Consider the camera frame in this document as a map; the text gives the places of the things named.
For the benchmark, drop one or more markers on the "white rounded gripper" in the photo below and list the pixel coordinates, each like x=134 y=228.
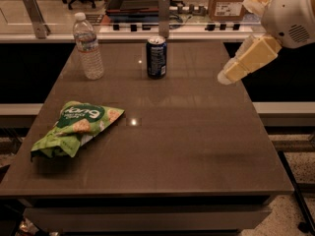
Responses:
x=289 y=17

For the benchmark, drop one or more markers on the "clear plastic water bottle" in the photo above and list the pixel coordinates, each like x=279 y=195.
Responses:
x=87 y=45

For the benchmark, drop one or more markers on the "brown cardboard box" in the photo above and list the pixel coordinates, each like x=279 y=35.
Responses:
x=226 y=10

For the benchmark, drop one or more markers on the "dark blue soda can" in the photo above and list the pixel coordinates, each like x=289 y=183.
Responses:
x=156 y=48

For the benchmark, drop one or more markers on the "dark open tray bin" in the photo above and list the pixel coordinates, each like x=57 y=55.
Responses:
x=132 y=8

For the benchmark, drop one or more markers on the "green snack chip bag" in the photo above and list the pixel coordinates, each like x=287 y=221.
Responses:
x=78 y=123

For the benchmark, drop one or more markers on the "middle metal railing post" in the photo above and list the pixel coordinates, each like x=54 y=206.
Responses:
x=163 y=18

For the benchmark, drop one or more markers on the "metal railing post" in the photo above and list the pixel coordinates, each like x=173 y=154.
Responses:
x=40 y=27
x=163 y=18

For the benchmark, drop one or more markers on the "left metal railing post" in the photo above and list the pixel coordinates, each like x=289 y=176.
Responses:
x=40 y=27

